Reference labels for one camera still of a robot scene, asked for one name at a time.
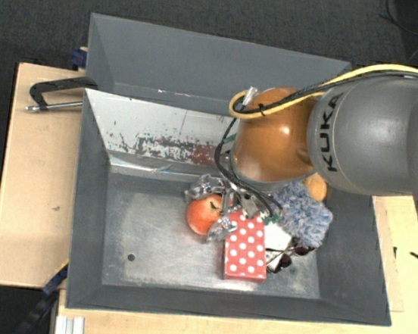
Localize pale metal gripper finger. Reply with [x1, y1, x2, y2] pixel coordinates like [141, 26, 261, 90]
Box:
[182, 171, 225, 208]
[205, 214, 239, 246]

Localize orange toy apple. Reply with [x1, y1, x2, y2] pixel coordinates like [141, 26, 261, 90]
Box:
[183, 190, 234, 240]

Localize red white-dotted box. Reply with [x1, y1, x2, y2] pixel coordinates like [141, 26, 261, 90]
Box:
[218, 209, 276, 286]

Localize small white box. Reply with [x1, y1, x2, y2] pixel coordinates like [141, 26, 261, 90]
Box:
[261, 222, 295, 254]

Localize blue and white fluffy cloth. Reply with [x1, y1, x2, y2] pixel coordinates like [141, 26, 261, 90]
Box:
[264, 177, 338, 252]

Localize grey metal bin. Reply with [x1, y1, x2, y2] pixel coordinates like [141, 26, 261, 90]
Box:
[51, 12, 418, 334]

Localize dark brown sunglasses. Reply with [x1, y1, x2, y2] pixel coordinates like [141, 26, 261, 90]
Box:
[262, 239, 317, 279]

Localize orange round toy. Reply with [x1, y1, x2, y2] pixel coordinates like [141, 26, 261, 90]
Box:
[299, 172, 331, 204]

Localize pale wood flat board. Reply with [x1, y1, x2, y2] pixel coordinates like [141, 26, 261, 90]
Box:
[0, 61, 95, 295]

